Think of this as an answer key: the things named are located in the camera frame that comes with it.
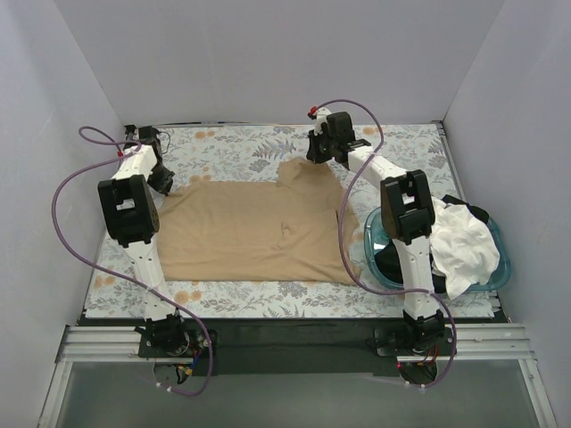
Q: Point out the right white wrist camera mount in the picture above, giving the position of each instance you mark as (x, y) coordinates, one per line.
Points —
(319, 115)

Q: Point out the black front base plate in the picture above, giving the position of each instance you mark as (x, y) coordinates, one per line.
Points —
(286, 346)

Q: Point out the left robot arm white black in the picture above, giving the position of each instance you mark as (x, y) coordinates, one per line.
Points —
(132, 220)

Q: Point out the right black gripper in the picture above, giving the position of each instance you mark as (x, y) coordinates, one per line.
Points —
(315, 152)

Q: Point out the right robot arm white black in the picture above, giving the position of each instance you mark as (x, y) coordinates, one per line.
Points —
(407, 214)

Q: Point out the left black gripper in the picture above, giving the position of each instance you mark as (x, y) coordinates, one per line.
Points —
(163, 179)

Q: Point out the beige t shirt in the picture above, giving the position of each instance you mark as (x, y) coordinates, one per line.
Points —
(293, 229)

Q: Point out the black t shirt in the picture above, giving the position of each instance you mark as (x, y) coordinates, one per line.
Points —
(388, 258)

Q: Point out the teal plastic basket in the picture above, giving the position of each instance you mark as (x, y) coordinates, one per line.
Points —
(504, 267)

